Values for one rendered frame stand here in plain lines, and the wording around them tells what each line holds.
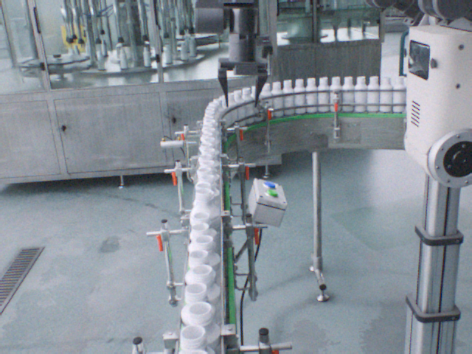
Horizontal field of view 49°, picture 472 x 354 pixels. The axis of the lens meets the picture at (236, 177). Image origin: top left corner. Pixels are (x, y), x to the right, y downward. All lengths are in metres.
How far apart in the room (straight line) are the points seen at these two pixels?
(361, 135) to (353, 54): 3.76
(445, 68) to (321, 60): 4.98
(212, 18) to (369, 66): 5.40
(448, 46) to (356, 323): 1.75
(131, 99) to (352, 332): 2.61
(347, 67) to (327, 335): 4.20
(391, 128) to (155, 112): 2.28
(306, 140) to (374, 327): 0.98
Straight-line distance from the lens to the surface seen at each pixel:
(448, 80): 1.34
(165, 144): 2.04
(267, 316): 2.81
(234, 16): 1.09
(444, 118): 1.38
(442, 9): 1.14
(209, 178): 1.35
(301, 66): 6.25
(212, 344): 0.85
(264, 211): 1.35
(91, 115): 4.46
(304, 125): 2.62
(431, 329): 1.71
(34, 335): 2.99
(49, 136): 4.60
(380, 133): 2.64
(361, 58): 6.38
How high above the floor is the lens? 1.64
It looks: 21 degrees down
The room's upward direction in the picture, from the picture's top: 4 degrees counter-clockwise
